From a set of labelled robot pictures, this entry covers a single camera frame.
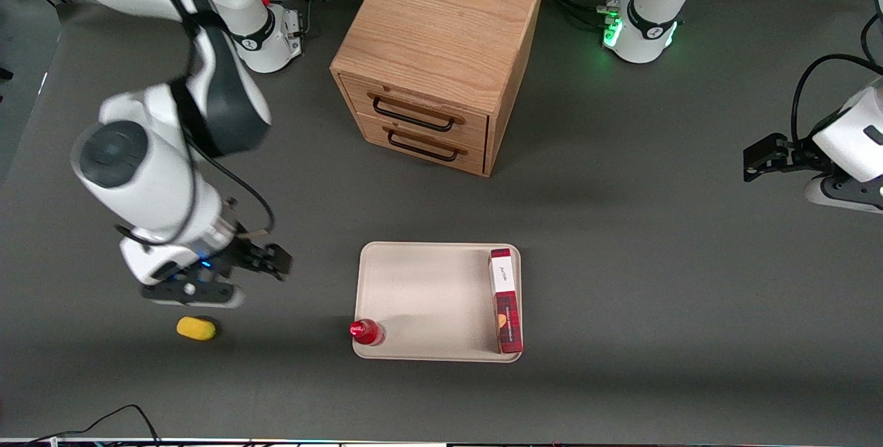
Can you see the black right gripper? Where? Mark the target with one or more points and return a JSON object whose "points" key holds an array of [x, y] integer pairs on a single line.
{"points": [[246, 254]]}

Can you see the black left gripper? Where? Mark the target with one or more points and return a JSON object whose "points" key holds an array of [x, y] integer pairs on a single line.
{"points": [[793, 154]]}

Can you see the red coke bottle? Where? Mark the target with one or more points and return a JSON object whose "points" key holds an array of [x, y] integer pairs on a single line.
{"points": [[365, 332]]}

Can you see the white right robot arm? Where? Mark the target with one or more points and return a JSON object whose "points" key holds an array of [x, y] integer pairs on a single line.
{"points": [[138, 178]]}

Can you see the beige plastic tray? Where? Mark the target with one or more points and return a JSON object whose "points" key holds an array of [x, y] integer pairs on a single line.
{"points": [[434, 295]]}

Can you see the yellow sponge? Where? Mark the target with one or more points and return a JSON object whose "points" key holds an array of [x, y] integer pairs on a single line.
{"points": [[196, 329]]}

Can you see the wooden drawer front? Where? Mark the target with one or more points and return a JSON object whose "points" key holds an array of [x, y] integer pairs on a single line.
{"points": [[421, 105], [428, 150]]}

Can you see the red plaid cookie box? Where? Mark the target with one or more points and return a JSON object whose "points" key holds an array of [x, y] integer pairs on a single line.
{"points": [[507, 309]]}

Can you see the wooden drawer cabinet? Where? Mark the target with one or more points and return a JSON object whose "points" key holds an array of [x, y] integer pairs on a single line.
{"points": [[441, 26]]}

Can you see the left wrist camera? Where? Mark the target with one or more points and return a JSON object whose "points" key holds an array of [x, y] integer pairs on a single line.
{"points": [[841, 195]]}

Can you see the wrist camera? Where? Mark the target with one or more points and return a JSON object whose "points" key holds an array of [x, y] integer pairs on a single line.
{"points": [[190, 293], [841, 195]]}

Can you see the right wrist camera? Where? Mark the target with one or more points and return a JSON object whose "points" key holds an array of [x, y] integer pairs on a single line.
{"points": [[190, 293]]}

